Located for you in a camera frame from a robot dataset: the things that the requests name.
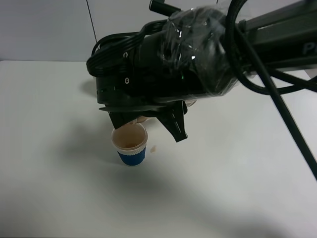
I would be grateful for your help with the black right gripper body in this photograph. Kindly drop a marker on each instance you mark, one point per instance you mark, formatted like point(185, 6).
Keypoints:
point(140, 73)

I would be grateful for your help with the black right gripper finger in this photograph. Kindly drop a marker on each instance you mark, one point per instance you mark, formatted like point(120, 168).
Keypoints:
point(172, 118)
point(120, 119)

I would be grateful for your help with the clear plastic drink bottle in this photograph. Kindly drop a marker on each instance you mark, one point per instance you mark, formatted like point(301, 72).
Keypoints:
point(143, 119)

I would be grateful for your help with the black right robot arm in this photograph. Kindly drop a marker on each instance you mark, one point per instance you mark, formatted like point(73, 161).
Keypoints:
point(198, 53)

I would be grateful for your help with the blue sleeved clear cup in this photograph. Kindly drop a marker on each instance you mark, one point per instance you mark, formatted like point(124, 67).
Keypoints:
point(130, 142)

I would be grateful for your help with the brown drink spill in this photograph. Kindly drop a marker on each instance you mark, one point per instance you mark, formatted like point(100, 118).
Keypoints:
point(153, 149)

